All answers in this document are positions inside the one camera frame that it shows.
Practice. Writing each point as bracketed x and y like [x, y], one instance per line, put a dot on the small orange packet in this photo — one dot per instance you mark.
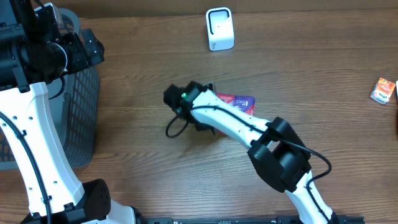
[382, 91]

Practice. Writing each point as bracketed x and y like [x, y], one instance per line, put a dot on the dark grey plastic basket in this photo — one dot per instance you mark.
[74, 111]

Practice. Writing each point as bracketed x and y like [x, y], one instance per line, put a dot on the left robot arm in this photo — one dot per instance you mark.
[54, 192]

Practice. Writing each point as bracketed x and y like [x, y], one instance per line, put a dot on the white barcode scanner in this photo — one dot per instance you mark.
[219, 24]

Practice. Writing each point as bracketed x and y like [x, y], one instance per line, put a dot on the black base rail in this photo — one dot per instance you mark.
[168, 220]

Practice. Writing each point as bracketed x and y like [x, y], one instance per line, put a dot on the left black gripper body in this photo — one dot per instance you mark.
[76, 55]

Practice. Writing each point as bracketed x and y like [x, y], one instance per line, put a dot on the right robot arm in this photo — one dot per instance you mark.
[278, 155]

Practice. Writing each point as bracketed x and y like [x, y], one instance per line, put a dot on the purple red pad package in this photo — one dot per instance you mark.
[243, 103]

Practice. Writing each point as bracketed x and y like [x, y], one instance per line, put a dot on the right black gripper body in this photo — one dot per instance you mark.
[201, 126]

